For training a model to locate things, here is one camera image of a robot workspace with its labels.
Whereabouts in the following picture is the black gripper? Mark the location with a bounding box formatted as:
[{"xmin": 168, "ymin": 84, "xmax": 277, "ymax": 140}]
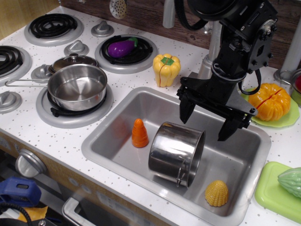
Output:
[{"xmin": 177, "ymin": 63, "xmax": 257, "ymax": 141}]

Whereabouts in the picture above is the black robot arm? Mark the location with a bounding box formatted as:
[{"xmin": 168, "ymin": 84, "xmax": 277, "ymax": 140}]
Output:
[{"xmin": 174, "ymin": 0, "xmax": 277, "ymax": 141}]

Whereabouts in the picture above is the steel pot in sink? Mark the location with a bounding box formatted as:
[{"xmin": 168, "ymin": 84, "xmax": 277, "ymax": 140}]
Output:
[{"xmin": 148, "ymin": 122, "xmax": 206, "ymax": 188}]

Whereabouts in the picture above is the grey metal sink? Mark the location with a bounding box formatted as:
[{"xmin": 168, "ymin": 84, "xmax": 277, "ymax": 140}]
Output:
[{"xmin": 81, "ymin": 87, "xmax": 271, "ymax": 226}]

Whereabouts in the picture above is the steel pot at right edge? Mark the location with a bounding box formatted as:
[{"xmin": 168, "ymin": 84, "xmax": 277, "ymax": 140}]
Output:
[{"xmin": 280, "ymin": 69, "xmax": 301, "ymax": 107}]

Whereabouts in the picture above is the steel pot lid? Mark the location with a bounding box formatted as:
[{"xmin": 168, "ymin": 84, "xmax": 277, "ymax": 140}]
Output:
[{"xmin": 48, "ymin": 53, "xmax": 99, "ymax": 74}]

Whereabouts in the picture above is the silver toy faucet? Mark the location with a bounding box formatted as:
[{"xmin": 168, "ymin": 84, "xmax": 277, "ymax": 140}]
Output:
[{"xmin": 197, "ymin": 21, "xmax": 222, "ymax": 80}]

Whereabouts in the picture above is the yellow toy bell pepper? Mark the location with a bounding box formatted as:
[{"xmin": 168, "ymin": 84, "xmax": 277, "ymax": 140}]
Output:
[{"xmin": 152, "ymin": 54, "xmax": 181, "ymax": 87}]

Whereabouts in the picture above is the orange toy pumpkin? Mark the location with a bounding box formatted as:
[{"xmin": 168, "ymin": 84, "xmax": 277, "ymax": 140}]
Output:
[{"xmin": 248, "ymin": 83, "xmax": 291, "ymax": 121}]

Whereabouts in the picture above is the orange toy carrot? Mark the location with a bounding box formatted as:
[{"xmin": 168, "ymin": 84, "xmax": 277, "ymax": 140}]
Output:
[{"xmin": 132, "ymin": 118, "xmax": 149, "ymax": 148}]

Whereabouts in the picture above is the yellow toy corn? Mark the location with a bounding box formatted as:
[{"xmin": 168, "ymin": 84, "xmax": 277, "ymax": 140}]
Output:
[{"xmin": 205, "ymin": 180, "xmax": 229, "ymax": 207}]

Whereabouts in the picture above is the green round plate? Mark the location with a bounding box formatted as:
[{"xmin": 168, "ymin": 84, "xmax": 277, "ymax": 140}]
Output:
[{"xmin": 252, "ymin": 98, "xmax": 300, "ymax": 128}]

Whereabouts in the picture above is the back right stove burner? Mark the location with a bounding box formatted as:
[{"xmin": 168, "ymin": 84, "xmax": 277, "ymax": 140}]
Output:
[{"xmin": 95, "ymin": 35, "xmax": 158, "ymax": 74}]

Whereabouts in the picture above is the stove burner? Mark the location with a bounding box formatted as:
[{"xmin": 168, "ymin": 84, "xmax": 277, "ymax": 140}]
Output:
[
  {"xmin": 36, "ymin": 85, "xmax": 114, "ymax": 129},
  {"xmin": 24, "ymin": 13, "xmax": 84, "ymax": 47},
  {"xmin": 95, "ymin": 35, "xmax": 158, "ymax": 74},
  {"xmin": 0, "ymin": 46, "xmax": 32, "ymax": 87}
]

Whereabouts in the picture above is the green square plate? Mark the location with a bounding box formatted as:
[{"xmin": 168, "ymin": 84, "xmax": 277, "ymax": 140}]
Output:
[{"xmin": 255, "ymin": 161, "xmax": 301, "ymax": 221}]

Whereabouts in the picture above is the green toy bitter gourd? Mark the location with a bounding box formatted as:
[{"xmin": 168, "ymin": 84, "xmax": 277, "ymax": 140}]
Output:
[{"xmin": 277, "ymin": 167, "xmax": 301, "ymax": 198}]

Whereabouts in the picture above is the purple toy eggplant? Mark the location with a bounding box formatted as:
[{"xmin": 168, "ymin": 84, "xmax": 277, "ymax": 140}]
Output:
[{"xmin": 107, "ymin": 37, "xmax": 138, "ymax": 58}]

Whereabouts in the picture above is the grey stove knob back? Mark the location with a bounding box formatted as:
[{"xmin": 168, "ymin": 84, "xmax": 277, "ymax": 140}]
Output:
[{"xmin": 91, "ymin": 21, "xmax": 114, "ymax": 38}]

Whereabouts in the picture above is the grey stove knob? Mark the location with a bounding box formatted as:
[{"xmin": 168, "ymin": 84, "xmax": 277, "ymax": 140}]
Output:
[
  {"xmin": 31, "ymin": 64, "xmax": 52, "ymax": 80},
  {"xmin": 0, "ymin": 91, "xmax": 22, "ymax": 113},
  {"xmin": 91, "ymin": 21, "xmax": 114, "ymax": 38},
  {"xmin": 64, "ymin": 40, "xmax": 89, "ymax": 56}
]

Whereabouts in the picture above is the hanging perforated skimmer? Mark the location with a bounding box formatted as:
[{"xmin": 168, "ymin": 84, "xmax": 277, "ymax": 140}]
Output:
[{"xmin": 109, "ymin": 0, "xmax": 127, "ymax": 19}]

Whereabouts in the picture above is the grey stove knob middle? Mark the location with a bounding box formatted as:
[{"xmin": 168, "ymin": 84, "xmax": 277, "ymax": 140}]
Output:
[{"xmin": 64, "ymin": 40, "xmax": 89, "ymax": 56}]

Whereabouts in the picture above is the front right stove burner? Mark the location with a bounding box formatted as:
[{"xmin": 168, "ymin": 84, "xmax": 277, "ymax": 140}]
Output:
[{"xmin": 36, "ymin": 85, "xmax": 114, "ymax": 129}]

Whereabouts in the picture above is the grey stove knob left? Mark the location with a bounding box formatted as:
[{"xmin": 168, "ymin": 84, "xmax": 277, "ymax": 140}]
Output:
[{"xmin": 31, "ymin": 64, "xmax": 52, "ymax": 80}]

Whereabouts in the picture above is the back left stove burner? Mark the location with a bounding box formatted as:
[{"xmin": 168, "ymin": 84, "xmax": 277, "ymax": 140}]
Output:
[{"xmin": 24, "ymin": 13, "xmax": 84, "ymax": 47}]

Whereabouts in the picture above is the silver oven dial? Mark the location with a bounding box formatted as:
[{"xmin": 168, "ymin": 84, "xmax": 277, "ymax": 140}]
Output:
[{"xmin": 15, "ymin": 149, "xmax": 47, "ymax": 178}]

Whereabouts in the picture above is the grey stove knob front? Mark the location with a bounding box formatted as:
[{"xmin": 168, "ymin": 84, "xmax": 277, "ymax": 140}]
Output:
[{"xmin": 0, "ymin": 91, "xmax": 22, "ymax": 113}]

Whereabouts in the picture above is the blue clamp tool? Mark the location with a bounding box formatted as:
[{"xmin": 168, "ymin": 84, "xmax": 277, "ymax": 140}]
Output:
[{"xmin": 0, "ymin": 177, "xmax": 41, "ymax": 207}]

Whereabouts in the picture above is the front left stove burner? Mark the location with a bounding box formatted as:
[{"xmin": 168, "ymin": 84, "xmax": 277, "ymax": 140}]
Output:
[{"xmin": 0, "ymin": 46, "xmax": 32, "ymax": 87}]

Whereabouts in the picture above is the steel saucepan with handle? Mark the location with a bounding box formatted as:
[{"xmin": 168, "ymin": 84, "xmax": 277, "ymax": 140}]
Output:
[{"xmin": 5, "ymin": 64, "xmax": 107, "ymax": 111}]

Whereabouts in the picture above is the silver oven door handle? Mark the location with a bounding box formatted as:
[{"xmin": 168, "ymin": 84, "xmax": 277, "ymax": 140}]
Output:
[{"xmin": 62, "ymin": 197, "xmax": 95, "ymax": 226}]

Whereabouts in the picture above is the black cable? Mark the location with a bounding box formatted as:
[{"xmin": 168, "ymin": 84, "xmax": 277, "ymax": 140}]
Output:
[{"xmin": 0, "ymin": 202, "xmax": 32, "ymax": 224}]

